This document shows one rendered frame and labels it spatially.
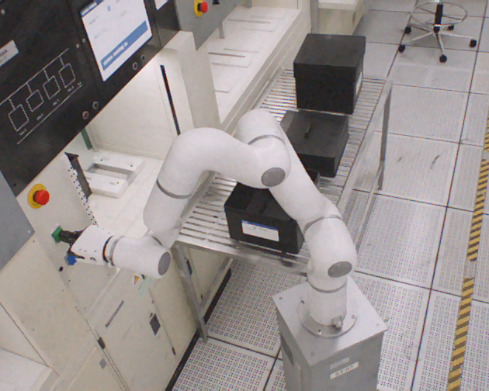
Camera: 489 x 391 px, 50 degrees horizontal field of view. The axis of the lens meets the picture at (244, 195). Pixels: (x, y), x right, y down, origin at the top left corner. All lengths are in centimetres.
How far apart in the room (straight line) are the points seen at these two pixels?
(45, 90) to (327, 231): 81
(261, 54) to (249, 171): 177
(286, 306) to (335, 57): 120
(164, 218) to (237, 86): 144
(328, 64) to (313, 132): 33
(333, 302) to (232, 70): 148
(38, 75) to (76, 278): 62
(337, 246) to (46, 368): 94
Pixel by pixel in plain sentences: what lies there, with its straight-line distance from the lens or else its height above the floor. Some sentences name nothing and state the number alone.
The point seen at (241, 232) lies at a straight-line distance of 192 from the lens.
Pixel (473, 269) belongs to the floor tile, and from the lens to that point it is 292.
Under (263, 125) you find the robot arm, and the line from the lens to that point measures 117.
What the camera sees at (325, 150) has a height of 86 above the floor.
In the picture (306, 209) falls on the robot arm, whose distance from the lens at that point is 129.
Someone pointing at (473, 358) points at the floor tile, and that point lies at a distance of 263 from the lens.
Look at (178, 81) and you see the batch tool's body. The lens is 191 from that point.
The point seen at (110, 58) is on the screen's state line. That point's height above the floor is 151.
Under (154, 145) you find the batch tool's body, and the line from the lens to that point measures 218.
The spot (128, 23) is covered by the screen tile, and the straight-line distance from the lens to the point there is 168.
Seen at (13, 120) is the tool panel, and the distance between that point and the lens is 136.
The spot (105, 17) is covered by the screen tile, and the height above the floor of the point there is 162.
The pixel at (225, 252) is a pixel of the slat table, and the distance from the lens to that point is 194.
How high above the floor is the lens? 222
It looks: 43 degrees down
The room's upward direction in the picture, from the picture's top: 9 degrees counter-clockwise
